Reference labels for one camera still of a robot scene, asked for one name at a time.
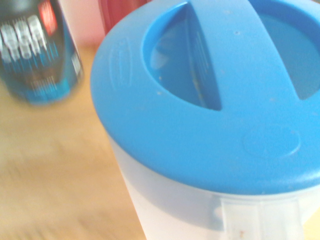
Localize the red water bottle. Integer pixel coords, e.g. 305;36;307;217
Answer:
98;0;154;36

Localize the black protein powder tub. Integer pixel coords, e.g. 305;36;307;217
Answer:
0;0;85;106

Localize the clear plastic pitcher blue lid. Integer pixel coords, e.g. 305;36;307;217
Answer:
89;0;320;240

